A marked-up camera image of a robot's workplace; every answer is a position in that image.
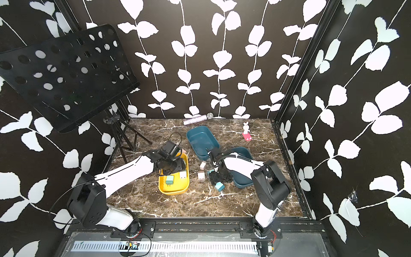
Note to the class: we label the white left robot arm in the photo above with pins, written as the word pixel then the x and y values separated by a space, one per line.
pixel 88 199

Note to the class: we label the pink plug lower centre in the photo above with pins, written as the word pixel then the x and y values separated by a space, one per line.
pixel 201 175

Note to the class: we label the white perforated cable tray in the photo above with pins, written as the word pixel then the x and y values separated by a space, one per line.
pixel 152 247

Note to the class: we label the black tripod stand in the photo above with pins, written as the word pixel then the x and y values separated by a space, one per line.
pixel 118 127

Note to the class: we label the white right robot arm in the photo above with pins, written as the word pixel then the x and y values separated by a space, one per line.
pixel 271 186

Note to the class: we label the pink glitter microphone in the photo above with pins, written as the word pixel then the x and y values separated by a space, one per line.
pixel 201 118

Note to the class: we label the teal storage box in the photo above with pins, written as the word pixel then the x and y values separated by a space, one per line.
pixel 202 141
pixel 240 180

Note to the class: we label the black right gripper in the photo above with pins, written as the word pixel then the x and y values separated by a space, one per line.
pixel 213 178

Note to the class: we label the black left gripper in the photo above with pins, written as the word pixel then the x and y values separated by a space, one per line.
pixel 181 166

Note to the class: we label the black front mounting rail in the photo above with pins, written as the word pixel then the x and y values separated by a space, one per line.
pixel 242 226

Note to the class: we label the teal storage box rear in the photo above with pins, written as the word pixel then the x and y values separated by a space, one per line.
pixel 202 141

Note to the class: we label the pink plug upper centre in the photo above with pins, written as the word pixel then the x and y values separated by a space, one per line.
pixel 203 165

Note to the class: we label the black perforated music stand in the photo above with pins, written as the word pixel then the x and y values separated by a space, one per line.
pixel 72 78

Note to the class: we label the yellow storage box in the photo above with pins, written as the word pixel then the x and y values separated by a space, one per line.
pixel 180 185

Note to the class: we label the white rabbit pink figurine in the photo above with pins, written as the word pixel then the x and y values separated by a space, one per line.
pixel 246 132

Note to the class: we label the teal storage box right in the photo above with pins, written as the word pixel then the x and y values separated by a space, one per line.
pixel 240 180

